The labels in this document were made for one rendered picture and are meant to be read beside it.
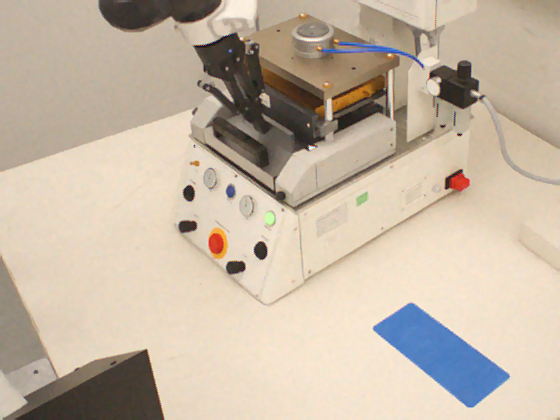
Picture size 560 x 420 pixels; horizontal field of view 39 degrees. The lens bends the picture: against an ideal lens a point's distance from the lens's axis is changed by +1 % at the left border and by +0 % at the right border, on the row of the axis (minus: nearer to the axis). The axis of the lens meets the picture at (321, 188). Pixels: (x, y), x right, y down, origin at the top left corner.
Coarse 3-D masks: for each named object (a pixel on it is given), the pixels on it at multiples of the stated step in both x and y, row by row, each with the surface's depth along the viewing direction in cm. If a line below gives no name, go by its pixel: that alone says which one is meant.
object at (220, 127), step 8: (216, 120) 147; (224, 120) 147; (216, 128) 148; (224, 128) 145; (232, 128) 145; (216, 136) 149; (232, 136) 144; (240, 136) 142; (248, 136) 142; (240, 144) 143; (248, 144) 141; (256, 144) 140; (248, 152) 142; (256, 152) 139; (264, 152) 140; (256, 160) 141; (264, 160) 141
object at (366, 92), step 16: (272, 80) 148; (288, 80) 148; (368, 80) 147; (384, 80) 148; (288, 96) 145; (304, 96) 143; (336, 96) 143; (352, 96) 144; (368, 96) 145; (320, 112) 141; (336, 112) 144
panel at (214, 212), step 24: (192, 168) 158; (216, 168) 152; (216, 192) 153; (240, 192) 148; (192, 216) 159; (216, 216) 153; (240, 216) 148; (264, 216) 143; (192, 240) 159; (240, 240) 148; (264, 240) 143; (264, 264) 143
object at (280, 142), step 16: (384, 112) 155; (208, 128) 153; (240, 128) 152; (272, 128) 146; (224, 144) 148; (272, 144) 147; (288, 144) 144; (304, 144) 147; (240, 160) 146; (272, 160) 143; (288, 160) 143; (256, 176) 143; (272, 176) 139
